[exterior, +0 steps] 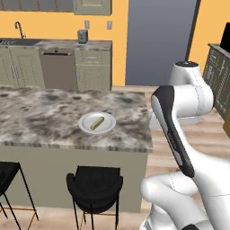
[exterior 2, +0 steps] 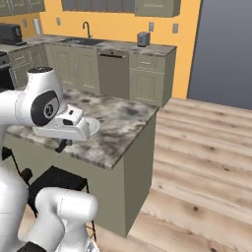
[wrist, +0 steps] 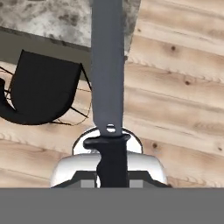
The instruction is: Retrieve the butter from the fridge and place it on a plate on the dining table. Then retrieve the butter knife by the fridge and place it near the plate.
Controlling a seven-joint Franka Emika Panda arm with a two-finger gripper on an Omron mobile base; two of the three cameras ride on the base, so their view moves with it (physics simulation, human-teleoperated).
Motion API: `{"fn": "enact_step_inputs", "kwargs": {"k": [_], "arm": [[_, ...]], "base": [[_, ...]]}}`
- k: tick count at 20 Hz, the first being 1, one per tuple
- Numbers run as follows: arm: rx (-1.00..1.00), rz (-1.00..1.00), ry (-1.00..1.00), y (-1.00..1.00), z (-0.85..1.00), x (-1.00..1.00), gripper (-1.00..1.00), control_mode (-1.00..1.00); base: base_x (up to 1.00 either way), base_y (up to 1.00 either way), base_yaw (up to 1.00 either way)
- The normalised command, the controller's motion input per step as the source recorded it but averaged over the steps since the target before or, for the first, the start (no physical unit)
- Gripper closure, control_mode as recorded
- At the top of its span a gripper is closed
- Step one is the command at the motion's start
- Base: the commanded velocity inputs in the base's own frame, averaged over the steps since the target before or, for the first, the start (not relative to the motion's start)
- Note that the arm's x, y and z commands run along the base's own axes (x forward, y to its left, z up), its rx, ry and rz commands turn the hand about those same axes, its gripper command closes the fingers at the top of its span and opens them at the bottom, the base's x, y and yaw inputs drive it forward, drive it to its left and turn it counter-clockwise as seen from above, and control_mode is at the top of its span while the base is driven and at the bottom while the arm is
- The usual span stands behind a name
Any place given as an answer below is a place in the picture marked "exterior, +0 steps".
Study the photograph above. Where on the white round plate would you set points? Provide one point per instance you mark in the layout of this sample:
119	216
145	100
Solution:
106	125

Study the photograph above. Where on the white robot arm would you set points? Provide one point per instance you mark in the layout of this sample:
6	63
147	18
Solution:
191	99

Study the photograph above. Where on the beige kitchen island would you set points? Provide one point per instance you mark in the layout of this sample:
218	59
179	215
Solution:
60	173

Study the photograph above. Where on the black appliance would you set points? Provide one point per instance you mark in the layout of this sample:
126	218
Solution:
226	39

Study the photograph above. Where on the steel sink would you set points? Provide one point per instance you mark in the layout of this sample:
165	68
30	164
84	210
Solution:
18	42

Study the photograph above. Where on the dark green cupboard unit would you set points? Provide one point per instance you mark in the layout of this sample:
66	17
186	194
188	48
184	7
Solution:
220	81

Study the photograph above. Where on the beige base cupboard run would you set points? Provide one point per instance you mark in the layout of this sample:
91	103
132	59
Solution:
21	67

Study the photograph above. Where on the pale green butter stick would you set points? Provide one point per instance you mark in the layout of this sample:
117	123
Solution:
97	123

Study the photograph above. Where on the black bar stool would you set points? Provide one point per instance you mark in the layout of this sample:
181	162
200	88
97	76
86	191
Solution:
7	175
94	185

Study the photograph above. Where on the steel dishwasher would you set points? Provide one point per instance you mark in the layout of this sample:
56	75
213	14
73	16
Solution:
58	70

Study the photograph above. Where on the grey wall cupboard run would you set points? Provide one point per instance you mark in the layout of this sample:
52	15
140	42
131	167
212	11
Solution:
36	5

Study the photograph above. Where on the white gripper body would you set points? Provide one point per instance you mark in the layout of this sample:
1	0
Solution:
154	121

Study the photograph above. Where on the grey toaster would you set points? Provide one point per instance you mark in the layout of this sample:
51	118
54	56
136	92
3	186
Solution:
82	36

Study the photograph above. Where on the grey fridge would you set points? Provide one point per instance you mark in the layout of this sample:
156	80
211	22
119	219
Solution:
158	42

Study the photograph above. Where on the beige drawer cupboard unit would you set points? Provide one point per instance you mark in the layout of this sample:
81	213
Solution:
93	70

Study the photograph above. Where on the beige wall cupboard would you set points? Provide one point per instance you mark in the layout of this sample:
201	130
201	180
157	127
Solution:
92	6

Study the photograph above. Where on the grey wall socket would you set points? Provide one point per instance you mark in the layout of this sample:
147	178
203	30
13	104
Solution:
109	24
86	24

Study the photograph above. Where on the steel sink tap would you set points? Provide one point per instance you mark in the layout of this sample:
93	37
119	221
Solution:
19	28

